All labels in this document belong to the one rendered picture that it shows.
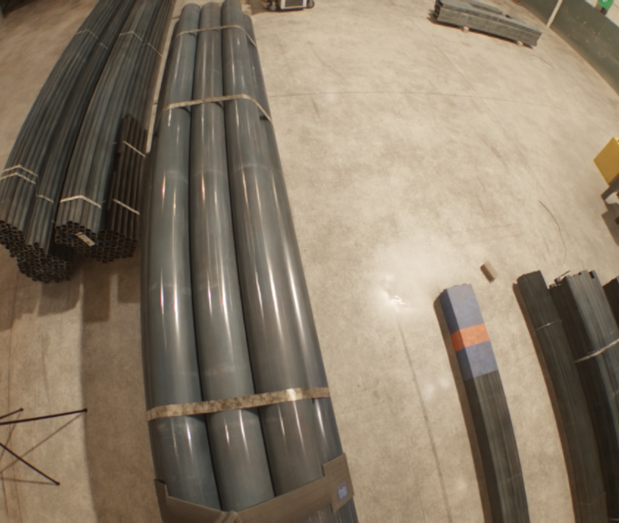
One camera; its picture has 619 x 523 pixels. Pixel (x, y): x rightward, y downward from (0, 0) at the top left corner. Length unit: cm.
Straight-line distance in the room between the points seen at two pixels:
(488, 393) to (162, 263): 231
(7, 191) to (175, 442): 205
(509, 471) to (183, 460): 232
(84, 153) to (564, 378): 418
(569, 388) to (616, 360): 51
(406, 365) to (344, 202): 148
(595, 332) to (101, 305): 409
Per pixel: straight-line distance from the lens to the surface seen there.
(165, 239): 120
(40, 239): 270
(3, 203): 255
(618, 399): 340
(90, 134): 291
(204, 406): 100
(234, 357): 101
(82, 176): 259
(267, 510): 82
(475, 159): 412
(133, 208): 285
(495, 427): 273
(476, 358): 270
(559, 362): 325
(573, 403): 334
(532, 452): 317
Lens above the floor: 243
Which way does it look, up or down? 62 degrees down
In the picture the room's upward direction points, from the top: 10 degrees clockwise
